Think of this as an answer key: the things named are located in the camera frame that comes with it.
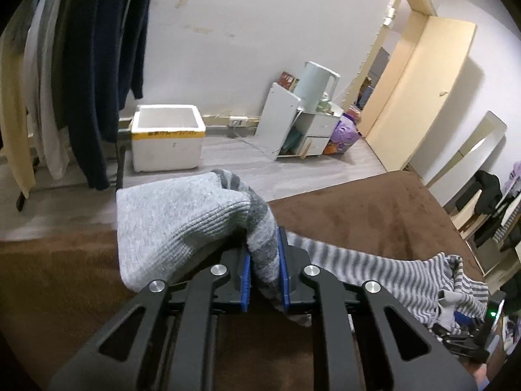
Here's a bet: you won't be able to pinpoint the black hanging jacket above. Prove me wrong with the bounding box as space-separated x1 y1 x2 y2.
474 208 514 248

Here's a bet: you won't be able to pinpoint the white styrofoam box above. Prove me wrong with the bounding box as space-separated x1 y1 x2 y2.
130 104 206 173

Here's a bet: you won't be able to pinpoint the navy hanging sweaters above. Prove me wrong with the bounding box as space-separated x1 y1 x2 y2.
67 0 161 191

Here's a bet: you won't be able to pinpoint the pale green kettle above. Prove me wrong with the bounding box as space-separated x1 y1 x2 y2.
293 61 341 114

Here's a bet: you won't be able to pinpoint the cream wooden door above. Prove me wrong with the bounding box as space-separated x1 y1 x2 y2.
358 15 477 174

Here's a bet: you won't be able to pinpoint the purple hanging garment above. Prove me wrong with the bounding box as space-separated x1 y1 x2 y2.
502 162 521 192

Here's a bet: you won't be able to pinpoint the grey striped hoodie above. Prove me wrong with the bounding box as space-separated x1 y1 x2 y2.
116 169 489 328

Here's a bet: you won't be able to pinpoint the olive hanging garment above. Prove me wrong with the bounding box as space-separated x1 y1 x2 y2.
51 0 82 131

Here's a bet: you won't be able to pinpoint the standing mirror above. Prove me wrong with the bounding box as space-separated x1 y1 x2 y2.
425 111 507 208

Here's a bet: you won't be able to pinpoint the white bedside cabinet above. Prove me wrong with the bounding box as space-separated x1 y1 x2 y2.
254 82 343 161

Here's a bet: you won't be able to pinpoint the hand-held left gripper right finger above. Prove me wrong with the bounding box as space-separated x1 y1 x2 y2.
277 226 479 391

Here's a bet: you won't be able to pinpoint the beige suitcase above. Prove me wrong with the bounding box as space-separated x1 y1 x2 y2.
448 189 483 233

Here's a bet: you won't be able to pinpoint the purple bag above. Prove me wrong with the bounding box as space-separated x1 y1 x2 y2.
323 115 363 155

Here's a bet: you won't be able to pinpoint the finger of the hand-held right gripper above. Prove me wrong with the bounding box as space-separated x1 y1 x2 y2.
433 311 487 357

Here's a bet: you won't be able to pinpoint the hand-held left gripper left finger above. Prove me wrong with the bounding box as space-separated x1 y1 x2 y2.
47 248 251 391

